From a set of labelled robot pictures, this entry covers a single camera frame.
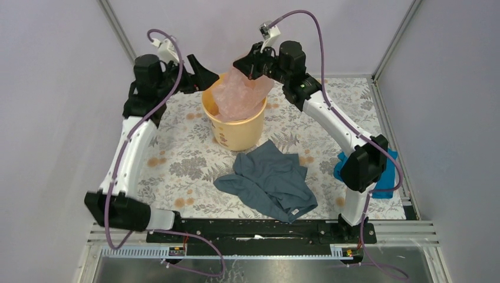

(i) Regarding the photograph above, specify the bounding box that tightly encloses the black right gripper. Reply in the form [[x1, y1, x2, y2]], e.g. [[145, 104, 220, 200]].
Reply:
[[232, 42, 289, 85]]

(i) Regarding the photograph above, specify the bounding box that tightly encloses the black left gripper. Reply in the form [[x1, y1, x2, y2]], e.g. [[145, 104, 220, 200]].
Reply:
[[156, 54, 219, 100]]

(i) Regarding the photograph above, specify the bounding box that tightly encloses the pink plastic trash bag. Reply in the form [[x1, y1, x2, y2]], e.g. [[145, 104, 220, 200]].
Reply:
[[210, 67, 274, 122]]

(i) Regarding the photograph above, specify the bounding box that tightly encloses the yellow plastic trash bin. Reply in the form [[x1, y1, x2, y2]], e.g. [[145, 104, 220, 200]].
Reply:
[[202, 73, 267, 152]]

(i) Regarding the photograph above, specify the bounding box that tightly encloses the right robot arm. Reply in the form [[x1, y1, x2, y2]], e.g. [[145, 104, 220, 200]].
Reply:
[[232, 41, 389, 243]]

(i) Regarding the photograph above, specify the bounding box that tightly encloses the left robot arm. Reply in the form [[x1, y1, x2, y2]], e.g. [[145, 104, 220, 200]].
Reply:
[[84, 54, 219, 242]]

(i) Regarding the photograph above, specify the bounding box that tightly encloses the grey-blue crumpled cloth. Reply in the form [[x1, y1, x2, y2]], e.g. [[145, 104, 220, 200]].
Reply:
[[213, 140, 318, 223]]

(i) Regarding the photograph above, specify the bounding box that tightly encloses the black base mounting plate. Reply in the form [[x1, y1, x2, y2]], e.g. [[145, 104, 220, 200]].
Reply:
[[146, 218, 377, 256]]

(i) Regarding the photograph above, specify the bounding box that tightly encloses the bright blue cloth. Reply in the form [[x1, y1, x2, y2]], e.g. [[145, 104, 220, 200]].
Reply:
[[333, 152, 396, 199]]

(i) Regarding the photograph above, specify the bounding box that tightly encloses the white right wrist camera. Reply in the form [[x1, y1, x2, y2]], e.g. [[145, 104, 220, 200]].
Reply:
[[259, 21, 281, 53]]

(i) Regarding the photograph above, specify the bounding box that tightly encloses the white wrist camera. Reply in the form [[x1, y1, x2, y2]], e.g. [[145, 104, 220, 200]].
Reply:
[[152, 38, 179, 65], [259, 21, 281, 53]]

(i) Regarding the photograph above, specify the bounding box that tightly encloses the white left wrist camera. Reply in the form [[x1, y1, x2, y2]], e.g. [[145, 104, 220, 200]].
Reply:
[[152, 38, 179, 65]]

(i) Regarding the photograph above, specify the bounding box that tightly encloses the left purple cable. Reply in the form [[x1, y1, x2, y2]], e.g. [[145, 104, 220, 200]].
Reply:
[[103, 28, 228, 279]]

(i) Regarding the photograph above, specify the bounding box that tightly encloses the purple cable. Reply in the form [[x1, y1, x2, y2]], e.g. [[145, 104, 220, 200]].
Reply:
[[259, 9, 411, 282], [103, 28, 228, 279]]

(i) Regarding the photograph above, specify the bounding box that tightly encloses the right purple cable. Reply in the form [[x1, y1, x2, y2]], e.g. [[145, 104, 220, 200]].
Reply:
[[259, 9, 411, 282]]

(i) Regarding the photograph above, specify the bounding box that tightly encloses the white slotted cable duct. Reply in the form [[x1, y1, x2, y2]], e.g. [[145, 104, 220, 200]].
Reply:
[[100, 245, 355, 261]]

